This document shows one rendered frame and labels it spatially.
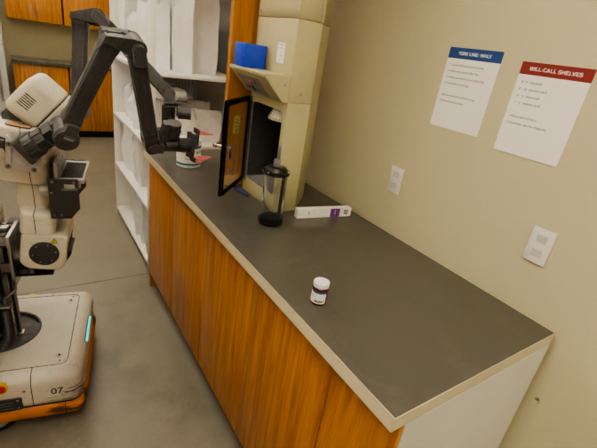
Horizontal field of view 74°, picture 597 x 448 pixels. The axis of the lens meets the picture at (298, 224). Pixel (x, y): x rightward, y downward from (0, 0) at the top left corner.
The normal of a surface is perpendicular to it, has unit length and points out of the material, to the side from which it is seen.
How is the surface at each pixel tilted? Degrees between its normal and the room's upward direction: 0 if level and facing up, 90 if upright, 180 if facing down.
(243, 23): 90
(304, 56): 90
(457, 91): 90
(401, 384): 0
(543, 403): 90
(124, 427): 0
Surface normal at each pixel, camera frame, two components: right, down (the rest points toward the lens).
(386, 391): 0.15, -0.91
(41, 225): 0.35, 0.42
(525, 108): -0.83, 0.11
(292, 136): 0.54, 0.41
